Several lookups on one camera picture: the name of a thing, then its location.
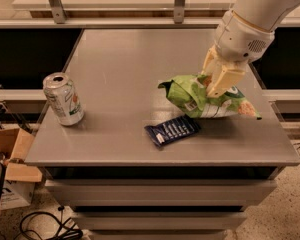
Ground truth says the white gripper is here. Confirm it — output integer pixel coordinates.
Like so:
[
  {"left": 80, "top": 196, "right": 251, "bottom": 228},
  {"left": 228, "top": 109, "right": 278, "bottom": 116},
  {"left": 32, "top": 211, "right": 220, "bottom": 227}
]
[{"left": 202, "top": 10, "right": 274, "bottom": 98}]

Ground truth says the green rice chip bag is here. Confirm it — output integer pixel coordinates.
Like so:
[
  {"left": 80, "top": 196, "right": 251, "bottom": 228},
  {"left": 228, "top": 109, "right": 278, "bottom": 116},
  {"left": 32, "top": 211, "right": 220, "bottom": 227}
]
[{"left": 158, "top": 74, "right": 261, "bottom": 119}]

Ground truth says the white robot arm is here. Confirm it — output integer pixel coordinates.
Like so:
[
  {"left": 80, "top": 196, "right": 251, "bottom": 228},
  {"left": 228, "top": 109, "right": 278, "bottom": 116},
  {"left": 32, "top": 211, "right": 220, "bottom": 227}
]
[{"left": 202, "top": 0, "right": 300, "bottom": 98}]

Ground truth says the blue rxbar blueberry bar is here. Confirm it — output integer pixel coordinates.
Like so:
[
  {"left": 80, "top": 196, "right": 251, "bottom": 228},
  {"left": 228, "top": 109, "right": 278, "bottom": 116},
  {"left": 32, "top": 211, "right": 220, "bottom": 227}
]
[{"left": 144, "top": 115, "right": 201, "bottom": 147}]

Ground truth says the grey drawer cabinet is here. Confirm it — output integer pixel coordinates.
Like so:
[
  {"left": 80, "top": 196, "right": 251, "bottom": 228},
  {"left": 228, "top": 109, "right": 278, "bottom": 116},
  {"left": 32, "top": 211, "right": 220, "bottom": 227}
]
[{"left": 27, "top": 29, "right": 300, "bottom": 240}]

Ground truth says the silver soda can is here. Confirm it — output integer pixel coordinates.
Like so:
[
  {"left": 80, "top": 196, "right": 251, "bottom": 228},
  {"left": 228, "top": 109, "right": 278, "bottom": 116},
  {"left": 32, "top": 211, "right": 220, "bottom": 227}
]
[{"left": 43, "top": 72, "right": 84, "bottom": 126}]

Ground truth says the brown cardboard box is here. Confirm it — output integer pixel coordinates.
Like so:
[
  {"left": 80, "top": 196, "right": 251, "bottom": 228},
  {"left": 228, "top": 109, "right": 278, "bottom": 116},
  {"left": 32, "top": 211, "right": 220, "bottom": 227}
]
[{"left": 0, "top": 128, "right": 42, "bottom": 183}]

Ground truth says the left metal shelf bracket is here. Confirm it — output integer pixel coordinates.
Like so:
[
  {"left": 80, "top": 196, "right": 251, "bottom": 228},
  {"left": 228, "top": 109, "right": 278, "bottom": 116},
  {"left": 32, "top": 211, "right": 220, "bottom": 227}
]
[{"left": 48, "top": 0, "right": 67, "bottom": 24}]

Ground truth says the black floor cable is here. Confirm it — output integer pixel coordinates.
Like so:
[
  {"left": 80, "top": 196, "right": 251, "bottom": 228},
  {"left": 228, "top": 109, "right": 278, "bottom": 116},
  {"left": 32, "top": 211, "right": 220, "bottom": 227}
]
[{"left": 13, "top": 205, "right": 84, "bottom": 240}]

